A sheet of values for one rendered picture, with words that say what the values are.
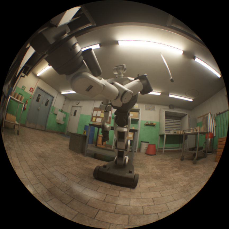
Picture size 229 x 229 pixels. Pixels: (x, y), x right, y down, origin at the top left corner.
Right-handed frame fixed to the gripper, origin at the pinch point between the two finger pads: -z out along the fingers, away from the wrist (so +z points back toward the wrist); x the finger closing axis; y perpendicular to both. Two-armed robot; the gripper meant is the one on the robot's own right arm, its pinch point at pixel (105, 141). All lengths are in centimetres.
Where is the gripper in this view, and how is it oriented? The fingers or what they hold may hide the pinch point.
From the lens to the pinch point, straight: 110.7
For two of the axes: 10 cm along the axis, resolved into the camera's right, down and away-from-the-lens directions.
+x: -6.3, 1.3, -7.7
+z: 0.8, -9.7, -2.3
